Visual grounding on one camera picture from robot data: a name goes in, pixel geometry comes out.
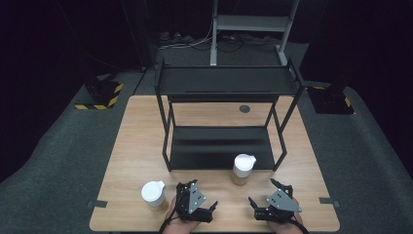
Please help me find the black two-tier metal rack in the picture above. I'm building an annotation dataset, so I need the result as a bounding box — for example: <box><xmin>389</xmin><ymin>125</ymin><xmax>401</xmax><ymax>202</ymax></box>
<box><xmin>154</xmin><ymin>58</ymin><xmax>306</xmax><ymax>173</ymax></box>

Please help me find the grey tape strip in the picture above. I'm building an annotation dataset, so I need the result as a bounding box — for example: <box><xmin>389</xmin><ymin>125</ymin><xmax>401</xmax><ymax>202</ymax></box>
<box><xmin>319</xmin><ymin>196</ymin><xmax>341</xmax><ymax>209</ymax></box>
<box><xmin>87</xmin><ymin>199</ymin><xmax>108</xmax><ymax>209</ymax></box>

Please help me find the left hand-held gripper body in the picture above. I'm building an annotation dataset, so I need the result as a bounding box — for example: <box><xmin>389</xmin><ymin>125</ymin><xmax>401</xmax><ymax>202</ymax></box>
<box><xmin>174</xmin><ymin>180</ymin><xmax>214</xmax><ymax>224</ymax></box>

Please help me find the grey metal stand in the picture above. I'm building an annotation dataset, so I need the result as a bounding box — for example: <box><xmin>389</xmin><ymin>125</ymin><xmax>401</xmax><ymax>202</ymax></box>
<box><xmin>209</xmin><ymin>0</ymin><xmax>300</xmax><ymax>67</ymax></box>

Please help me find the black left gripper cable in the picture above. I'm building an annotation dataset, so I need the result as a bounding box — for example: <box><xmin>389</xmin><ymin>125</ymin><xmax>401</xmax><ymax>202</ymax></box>
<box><xmin>158</xmin><ymin>208</ymin><xmax>178</xmax><ymax>234</ymax></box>

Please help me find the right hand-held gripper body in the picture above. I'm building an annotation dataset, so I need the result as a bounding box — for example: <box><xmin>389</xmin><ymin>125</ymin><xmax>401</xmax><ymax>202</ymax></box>
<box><xmin>254</xmin><ymin>184</ymin><xmax>303</xmax><ymax>224</ymax></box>

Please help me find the white floor cable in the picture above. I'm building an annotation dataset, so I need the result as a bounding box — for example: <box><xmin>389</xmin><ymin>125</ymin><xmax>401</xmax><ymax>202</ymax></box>
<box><xmin>158</xmin><ymin>19</ymin><xmax>216</xmax><ymax>51</ymax></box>

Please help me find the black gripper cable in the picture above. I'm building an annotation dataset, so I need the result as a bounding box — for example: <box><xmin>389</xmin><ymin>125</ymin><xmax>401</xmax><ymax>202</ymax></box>
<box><xmin>288</xmin><ymin>218</ymin><xmax>310</xmax><ymax>234</ymax></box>
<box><xmin>158</xmin><ymin>208</ymin><xmax>178</xmax><ymax>234</ymax></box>

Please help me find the black power strip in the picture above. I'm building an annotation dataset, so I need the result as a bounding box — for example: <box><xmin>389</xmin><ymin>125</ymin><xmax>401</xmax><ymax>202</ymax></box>
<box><xmin>158</xmin><ymin>31</ymin><xmax>196</xmax><ymax>45</ymax></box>

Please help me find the black yellow striped stand base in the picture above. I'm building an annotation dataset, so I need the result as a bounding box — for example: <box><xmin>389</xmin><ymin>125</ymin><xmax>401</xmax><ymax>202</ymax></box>
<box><xmin>74</xmin><ymin>76</ymin><xmax>125</xmax><ymax>111</ymax></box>
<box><xmin>306</xmin><ymin>82</ymin><xmax>356</xmax><ymax>116</ymax></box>

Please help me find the person's right hand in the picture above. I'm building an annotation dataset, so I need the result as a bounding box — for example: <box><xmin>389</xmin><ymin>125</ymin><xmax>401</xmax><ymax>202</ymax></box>
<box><xmin>266</xmin><ymin>212</ymin><xmax>305</xmax><ymax>234</ymax></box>

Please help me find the black floor cable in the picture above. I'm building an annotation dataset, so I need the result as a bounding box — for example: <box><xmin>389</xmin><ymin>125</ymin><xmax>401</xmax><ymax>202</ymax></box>
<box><xmin>191</xmin><ymin>33</ymin><xmax>245</xmax><ymax>54</ymax></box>

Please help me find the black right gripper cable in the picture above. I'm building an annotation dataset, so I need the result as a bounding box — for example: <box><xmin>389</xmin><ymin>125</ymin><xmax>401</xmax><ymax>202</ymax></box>
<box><xmin>288</xmin><ymin>218</ymin><xmax>310</xmax><ymax>234</ymax></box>

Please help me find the person's left hand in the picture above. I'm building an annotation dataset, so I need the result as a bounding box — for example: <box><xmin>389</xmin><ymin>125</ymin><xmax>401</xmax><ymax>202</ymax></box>
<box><xmin>162</xmin><ymin>198</ymin><xmax>201</xmax><ymax>234</ymax></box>

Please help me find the white-lidded cup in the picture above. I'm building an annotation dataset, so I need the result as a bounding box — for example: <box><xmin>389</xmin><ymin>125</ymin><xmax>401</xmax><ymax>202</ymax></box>
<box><xmin>140</xmin><ymin>180</ymin><xmax>169</xmax><ymax>215</ymax></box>
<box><xmin>230</xmin><ymin>153</ymin><xmax>257</xmax><ymax>187</ymax></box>

